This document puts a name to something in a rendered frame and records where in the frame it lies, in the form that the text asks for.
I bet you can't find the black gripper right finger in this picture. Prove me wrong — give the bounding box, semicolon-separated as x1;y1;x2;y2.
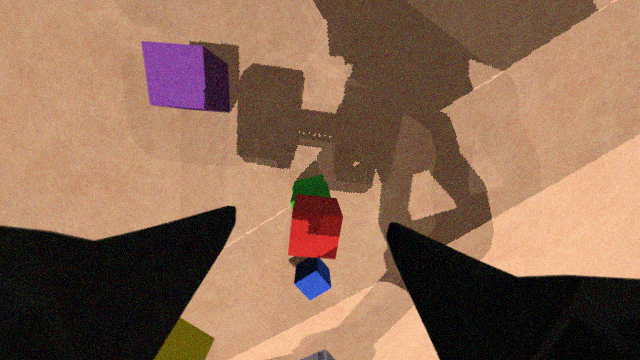
387;222;640;360

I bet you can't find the red block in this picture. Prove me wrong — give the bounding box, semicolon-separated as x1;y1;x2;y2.
288;194;343;260

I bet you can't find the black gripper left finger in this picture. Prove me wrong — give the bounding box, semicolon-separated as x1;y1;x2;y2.
0;206;237;360

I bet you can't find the blue cube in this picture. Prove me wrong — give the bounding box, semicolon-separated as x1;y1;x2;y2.
294;258;332;300

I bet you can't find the purple block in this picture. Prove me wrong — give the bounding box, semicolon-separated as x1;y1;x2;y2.
141;41;230;113

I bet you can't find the yellow cube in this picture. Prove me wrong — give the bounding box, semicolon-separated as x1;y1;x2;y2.
154;317;215;360

